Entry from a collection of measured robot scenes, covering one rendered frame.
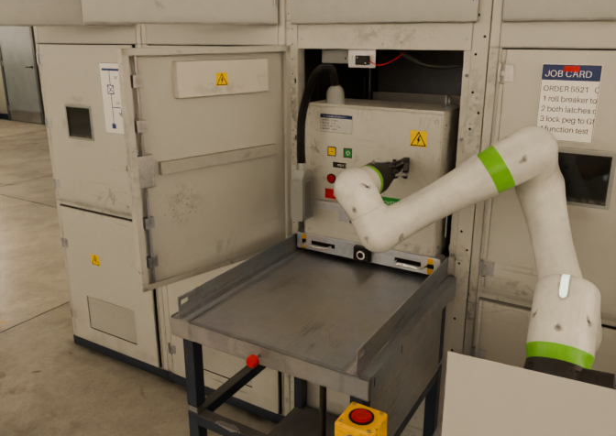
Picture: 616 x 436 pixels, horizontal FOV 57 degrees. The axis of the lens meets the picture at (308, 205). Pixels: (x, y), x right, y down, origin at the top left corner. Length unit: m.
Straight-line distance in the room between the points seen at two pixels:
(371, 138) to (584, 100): 0.63
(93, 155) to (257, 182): 1.01
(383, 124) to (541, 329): 0.87
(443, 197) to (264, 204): 0.84
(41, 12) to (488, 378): 2.14
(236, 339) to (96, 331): 1.74
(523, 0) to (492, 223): 0.64
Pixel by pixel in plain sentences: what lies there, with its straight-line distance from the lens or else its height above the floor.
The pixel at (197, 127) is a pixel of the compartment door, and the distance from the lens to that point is 1.89.
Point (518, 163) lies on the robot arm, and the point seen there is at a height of 1.32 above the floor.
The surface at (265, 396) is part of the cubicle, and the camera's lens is 2.59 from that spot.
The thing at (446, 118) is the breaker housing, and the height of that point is 1.37.
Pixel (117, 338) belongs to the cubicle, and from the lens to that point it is 3.12.
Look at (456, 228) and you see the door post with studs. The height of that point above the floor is 1.02.
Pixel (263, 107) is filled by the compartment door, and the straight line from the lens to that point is 2.03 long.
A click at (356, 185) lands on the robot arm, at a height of 1.25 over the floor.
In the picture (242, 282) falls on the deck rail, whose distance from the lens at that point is 1.87.
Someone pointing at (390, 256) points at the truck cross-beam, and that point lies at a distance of 1.94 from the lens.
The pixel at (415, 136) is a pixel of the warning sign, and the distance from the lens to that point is 1.82.
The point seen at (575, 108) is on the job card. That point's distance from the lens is 1.74.
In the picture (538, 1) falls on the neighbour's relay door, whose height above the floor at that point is 1.70.
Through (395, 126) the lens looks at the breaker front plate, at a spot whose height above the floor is 1.34.
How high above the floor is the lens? 1.62
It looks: 17 degrees down
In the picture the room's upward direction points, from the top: straight up
